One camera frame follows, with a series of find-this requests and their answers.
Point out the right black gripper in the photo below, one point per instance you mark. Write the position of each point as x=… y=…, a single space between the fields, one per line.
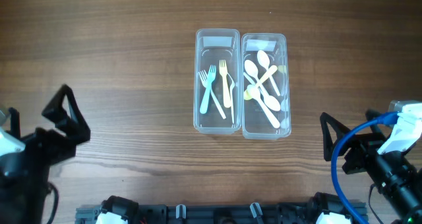
x=366 y=145

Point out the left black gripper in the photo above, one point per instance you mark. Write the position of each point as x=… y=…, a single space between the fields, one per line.
x=74 y=126

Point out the yellow plastic fork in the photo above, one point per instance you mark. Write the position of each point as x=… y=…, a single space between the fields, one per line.
x=224 y=73

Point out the clear plastic container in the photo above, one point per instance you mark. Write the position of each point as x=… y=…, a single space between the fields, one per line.
x=212 y=45
x=255 y=125

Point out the small white plastic spoon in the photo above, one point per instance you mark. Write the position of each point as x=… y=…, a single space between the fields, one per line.
x=264 y=61

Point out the light blue plastic fork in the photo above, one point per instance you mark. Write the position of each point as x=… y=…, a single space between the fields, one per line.
x=208 y=79

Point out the yellow plastic spoon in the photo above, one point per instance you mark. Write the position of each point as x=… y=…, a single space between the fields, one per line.
x=264 y=77

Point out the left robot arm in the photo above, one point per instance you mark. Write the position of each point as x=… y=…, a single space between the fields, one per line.
x=23 y=193

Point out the white spoon with round bowl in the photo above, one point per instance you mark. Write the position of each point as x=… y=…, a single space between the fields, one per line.
x=270 y=101

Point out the large white plastic spoon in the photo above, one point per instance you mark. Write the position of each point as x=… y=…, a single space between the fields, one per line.
x=255 y=94

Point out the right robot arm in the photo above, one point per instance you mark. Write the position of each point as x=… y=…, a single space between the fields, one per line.
x=392 y=174

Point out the thin white plastic fork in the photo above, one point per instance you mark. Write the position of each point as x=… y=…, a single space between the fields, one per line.
x=231 y=88

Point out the white spoon with long handle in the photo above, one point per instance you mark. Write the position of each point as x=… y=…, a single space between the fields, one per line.
x=252 y=70

